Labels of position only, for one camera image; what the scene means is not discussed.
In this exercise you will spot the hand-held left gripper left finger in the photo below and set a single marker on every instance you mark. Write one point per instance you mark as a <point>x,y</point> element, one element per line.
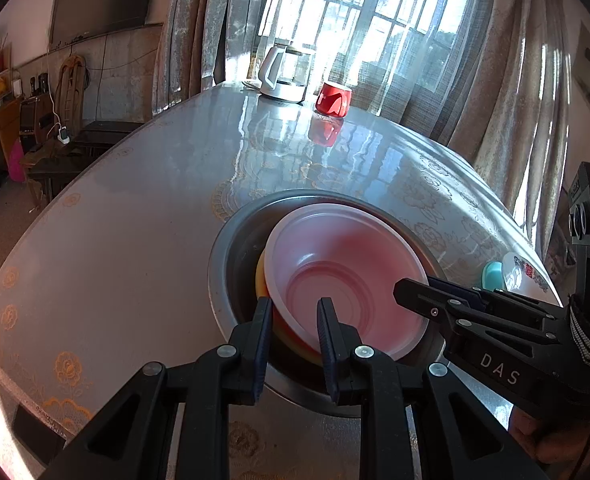
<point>262,345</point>

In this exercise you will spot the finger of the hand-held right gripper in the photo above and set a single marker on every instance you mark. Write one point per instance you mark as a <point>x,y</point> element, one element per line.
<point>520,305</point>
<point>480,345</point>

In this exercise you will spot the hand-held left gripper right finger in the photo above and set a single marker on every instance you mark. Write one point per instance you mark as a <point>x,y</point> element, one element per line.
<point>327,350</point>

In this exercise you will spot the large white red-print plate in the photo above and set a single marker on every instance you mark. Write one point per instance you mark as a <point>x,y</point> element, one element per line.
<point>522,272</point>

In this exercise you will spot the teal plastic plate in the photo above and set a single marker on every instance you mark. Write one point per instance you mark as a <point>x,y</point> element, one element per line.
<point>492,276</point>

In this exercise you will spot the yellow plastic bowl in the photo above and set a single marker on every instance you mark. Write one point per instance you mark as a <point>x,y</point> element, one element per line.
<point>262,280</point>

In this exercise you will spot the red plastic bowl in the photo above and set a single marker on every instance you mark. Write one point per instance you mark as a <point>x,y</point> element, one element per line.
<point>345,270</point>

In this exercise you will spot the stainless steel bowl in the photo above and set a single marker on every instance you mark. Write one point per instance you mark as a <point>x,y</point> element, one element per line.
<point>240,260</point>

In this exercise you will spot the person's right hand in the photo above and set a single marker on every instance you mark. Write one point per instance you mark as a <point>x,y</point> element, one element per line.
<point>550,435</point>

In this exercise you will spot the patterned bag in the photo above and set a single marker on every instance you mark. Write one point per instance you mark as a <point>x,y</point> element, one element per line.
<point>560,255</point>

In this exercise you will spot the lace patterned tablecloth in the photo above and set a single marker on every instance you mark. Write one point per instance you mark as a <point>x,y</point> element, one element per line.
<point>425,180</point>

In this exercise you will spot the beige patterned curtain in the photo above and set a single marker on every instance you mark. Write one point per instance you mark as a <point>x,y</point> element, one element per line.
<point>205,35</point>
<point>510,110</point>

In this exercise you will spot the red cup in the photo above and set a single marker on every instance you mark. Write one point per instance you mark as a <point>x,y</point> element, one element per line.
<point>334,100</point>

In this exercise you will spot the dark low table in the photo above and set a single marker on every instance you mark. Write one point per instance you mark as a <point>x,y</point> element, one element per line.
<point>85,145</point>

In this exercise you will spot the white glass electric kettle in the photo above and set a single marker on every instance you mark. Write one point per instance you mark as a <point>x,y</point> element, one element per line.
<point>282,77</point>

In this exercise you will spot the white power strip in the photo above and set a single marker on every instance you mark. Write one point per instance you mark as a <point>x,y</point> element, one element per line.
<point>64,135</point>

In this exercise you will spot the pink plastic item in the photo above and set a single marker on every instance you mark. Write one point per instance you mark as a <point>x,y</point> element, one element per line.
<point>16,162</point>

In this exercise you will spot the barred window with sheer curtain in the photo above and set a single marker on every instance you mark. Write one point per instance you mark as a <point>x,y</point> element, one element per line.
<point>365,20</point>

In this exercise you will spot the wall-mounted black television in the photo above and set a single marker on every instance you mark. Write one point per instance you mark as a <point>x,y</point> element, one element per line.
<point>102,0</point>

